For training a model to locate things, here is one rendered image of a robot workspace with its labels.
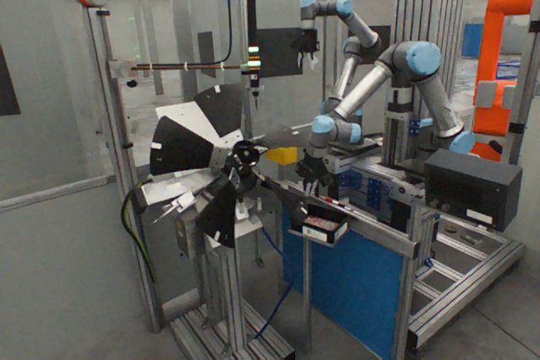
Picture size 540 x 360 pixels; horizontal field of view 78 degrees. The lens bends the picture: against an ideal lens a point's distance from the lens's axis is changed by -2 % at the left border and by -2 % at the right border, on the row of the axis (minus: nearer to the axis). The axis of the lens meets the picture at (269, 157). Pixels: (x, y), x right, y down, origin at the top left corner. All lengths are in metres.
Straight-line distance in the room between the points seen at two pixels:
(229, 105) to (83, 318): 1.48
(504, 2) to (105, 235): 4.67
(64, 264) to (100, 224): 0.26
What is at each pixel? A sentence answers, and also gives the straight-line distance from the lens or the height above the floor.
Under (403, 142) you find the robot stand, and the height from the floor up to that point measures 1.10.
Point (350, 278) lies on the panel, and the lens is 1.86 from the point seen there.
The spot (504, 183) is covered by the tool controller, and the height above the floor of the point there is 1.23.
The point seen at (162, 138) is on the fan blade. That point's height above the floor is 1.32.
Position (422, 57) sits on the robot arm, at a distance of 1.39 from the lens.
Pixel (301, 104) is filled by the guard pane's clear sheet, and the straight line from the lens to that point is 2.55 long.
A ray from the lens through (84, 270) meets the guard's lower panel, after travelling 2.16.
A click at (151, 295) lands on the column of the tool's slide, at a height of 0.29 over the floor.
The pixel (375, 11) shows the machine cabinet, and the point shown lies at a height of 1.92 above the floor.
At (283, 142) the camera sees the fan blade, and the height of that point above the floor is 1.21.
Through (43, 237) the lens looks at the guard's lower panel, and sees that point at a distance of 2.03.
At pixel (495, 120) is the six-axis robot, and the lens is 4.97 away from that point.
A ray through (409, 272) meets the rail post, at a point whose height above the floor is 0.72.
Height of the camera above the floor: 1.66
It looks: 20 degrees down
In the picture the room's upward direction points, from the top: 2 degrees counter-clockwise
